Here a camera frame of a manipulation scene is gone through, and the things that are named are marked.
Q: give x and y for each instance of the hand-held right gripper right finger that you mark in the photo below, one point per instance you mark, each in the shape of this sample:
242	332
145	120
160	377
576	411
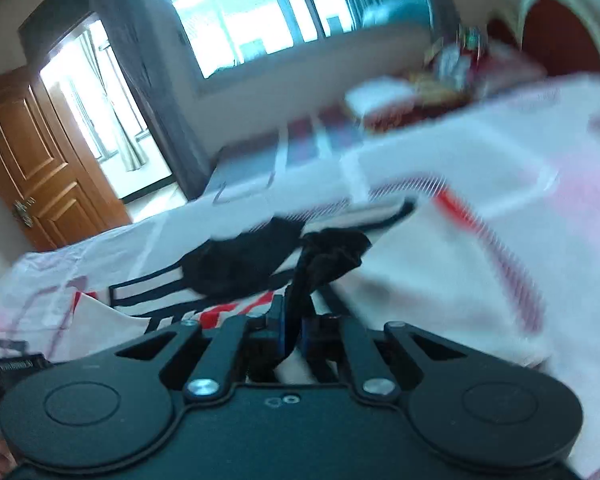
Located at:
306	335

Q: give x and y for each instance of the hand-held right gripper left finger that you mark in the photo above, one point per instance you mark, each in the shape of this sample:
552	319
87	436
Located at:
279	327

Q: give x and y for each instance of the black garment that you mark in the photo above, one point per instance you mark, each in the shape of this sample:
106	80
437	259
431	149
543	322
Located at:
240	265

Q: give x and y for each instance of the black white red striped sweater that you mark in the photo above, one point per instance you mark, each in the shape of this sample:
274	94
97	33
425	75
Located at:
145	307

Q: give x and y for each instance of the grey striped bed sheet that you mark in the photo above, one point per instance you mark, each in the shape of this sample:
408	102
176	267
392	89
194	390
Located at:
300	145

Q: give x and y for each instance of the brown wooden door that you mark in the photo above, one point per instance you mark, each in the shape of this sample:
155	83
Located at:
40	160

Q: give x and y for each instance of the bed with patterned sheet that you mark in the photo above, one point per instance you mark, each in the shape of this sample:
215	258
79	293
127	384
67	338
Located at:
480	170

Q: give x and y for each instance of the folded white blanket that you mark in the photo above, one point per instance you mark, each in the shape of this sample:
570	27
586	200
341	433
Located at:
380	95

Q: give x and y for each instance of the red yellow patterned blanket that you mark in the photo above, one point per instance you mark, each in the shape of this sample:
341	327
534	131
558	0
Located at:
430	97

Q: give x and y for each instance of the white sheer curtain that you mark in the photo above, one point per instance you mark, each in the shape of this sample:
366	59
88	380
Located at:
112	105

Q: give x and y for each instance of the large window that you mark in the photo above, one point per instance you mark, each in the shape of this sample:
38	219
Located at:
240	15

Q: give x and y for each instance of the checkered striped pillow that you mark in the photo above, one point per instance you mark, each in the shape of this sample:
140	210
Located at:
505	67

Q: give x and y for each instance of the red white scalloped headboard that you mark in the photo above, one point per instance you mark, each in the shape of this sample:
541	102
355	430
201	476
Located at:
555	35

